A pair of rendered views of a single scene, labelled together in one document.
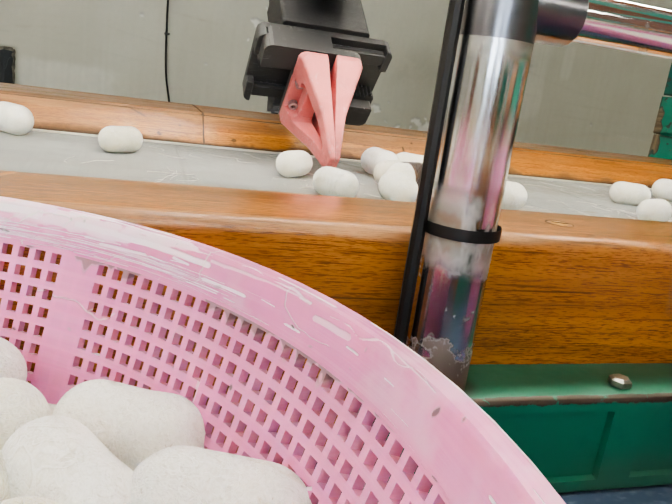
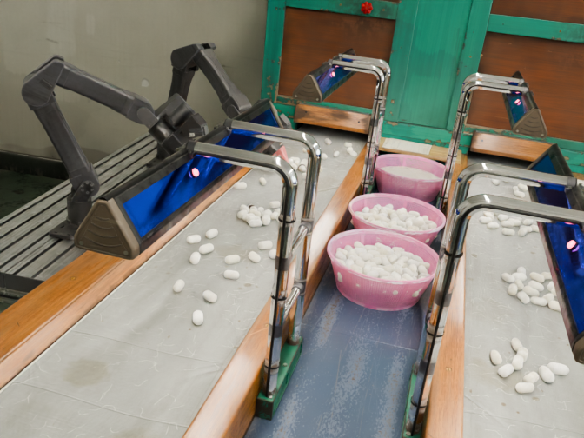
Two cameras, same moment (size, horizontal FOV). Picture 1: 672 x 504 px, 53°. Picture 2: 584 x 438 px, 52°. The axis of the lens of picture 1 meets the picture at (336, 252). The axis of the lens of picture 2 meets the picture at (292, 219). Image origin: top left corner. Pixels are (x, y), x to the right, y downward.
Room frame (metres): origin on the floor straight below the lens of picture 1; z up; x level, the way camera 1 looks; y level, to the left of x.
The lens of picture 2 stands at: (-0.54, 1.55, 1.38)
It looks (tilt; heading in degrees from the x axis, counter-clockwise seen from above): 23 degrees down; 302
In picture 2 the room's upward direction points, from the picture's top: 6 degrees clockwise
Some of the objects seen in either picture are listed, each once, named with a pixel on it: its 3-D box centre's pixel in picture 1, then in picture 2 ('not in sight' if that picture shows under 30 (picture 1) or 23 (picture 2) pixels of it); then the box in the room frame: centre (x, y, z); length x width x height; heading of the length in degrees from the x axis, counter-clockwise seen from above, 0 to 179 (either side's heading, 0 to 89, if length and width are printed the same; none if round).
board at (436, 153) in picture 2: not in sight; (416, 149); (0.26, -0.52, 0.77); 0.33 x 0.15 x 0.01; 19
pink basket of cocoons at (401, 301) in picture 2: not in sight; (381, 270); (-0.05, 0.36, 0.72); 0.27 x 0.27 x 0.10
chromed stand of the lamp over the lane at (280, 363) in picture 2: not in sight; (246, 264); (0.00, 0.83, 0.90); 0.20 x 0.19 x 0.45; 109
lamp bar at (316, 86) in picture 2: not in sight; (332, 70); (0.40, -0.06, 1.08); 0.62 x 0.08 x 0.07; 109
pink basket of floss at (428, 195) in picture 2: not in sight; (408, 179); (0.19, -0.31, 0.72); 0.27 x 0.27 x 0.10
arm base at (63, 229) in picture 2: not in sight; (79, 209); (0.71, 0.63, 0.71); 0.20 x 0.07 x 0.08; 114
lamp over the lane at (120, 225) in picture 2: not in sight; (208, 155); (0.07, 0.85, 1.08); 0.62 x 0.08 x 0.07; 109
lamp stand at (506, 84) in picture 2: not in sight; (480, 153); (-0.06, -0.22, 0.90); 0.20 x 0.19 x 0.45; 109
